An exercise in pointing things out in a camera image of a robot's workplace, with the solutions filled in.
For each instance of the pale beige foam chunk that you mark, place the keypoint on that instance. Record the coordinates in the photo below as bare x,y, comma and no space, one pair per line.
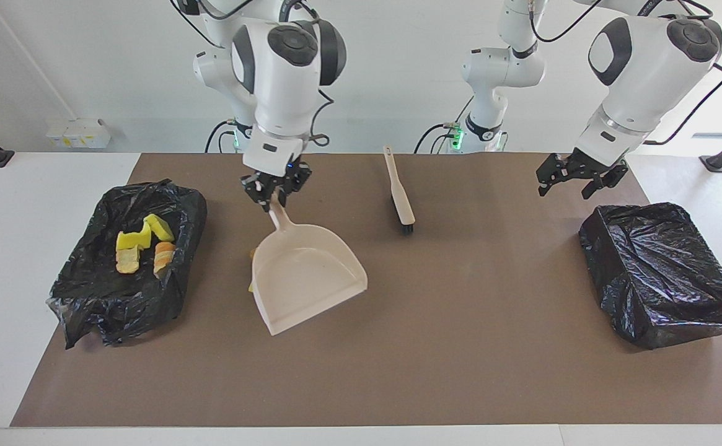
127,261

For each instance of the beige hand brush black bristles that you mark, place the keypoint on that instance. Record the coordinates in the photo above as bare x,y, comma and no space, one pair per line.
400,195

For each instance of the beige plastic dustpan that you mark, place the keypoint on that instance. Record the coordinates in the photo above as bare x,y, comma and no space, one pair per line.
305,272

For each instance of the white wall socket box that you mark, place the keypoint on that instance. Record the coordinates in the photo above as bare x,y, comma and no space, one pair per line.
79,135

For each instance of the brown table mat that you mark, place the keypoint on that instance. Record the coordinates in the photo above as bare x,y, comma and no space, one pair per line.
429,384

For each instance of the black trash bag bin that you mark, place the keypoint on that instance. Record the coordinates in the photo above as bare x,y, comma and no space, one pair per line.
658,272
106,303

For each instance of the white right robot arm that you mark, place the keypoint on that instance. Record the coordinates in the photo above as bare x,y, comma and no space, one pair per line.
280,93

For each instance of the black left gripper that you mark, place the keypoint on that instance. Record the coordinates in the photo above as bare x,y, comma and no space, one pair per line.
590,167

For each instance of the tan beige foam chunk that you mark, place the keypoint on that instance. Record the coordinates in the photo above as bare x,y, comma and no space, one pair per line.
163,255

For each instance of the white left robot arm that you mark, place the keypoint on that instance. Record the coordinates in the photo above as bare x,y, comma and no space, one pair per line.
646,68

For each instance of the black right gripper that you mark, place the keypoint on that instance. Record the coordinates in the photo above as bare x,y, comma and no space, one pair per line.
280,176

